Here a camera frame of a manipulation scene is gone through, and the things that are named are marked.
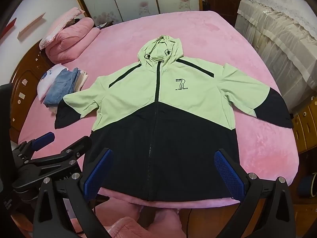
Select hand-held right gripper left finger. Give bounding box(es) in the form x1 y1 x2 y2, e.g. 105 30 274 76
32 148 114 238

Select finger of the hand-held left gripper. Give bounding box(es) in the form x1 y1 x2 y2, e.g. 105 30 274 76
11 131 55 158
11 136 93 192

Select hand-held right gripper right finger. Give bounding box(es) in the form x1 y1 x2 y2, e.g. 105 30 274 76
214 149 297 238

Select green and black hooded jacket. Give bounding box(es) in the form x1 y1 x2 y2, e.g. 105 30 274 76
54 35 294 202

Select folded blue jeans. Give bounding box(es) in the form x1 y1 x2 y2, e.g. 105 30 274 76
43 67 80 106

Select person's pink fuzzy pants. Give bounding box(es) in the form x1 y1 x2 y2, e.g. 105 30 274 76
95 199 189 238

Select white printed folded garment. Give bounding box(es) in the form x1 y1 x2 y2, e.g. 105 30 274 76
37 64 66 102

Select brown wooden headboard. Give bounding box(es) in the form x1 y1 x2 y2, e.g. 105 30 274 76
11 46 58 142

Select cream folded garments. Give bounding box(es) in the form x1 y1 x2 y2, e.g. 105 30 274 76
49 69 89 115

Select dark blue round object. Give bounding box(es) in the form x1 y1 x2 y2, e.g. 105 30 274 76
297 173 317 199

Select yellow wooden cabinet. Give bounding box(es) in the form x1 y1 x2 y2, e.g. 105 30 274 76
291 99 317 155

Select pink pillow with lace trim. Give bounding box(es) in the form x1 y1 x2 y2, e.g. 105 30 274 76
39 7 86 50

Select pink bed blanket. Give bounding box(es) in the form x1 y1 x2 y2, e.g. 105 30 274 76
18 10 302 209

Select cream lace furniture cover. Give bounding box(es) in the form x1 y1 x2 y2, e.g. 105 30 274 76
234 0 317 110

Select black cable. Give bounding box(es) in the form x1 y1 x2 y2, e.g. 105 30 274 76
184 207 193 238

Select wooden wall strip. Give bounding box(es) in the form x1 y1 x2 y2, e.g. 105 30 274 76
17 12 46 40

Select red wall strip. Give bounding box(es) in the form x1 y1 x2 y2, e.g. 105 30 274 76
0 17 17 40

